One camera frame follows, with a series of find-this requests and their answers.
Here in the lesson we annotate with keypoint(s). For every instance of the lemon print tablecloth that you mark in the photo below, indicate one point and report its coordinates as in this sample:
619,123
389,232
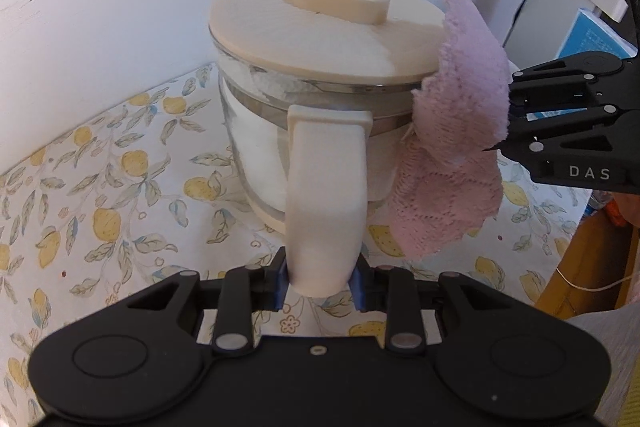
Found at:
100,187

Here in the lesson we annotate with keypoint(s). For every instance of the pink knitted cloth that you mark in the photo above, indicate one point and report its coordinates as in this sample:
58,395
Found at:
460,107

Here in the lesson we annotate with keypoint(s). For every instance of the cream round lid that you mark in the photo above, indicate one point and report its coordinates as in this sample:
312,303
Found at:
320,42

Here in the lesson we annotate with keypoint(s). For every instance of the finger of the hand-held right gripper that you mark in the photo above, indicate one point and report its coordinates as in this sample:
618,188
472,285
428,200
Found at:
520,142
560,92

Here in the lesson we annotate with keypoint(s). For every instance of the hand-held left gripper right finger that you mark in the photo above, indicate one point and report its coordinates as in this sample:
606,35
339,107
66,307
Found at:
356,293

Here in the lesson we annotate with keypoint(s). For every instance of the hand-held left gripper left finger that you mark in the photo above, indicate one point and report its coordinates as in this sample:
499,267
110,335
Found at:
280,293

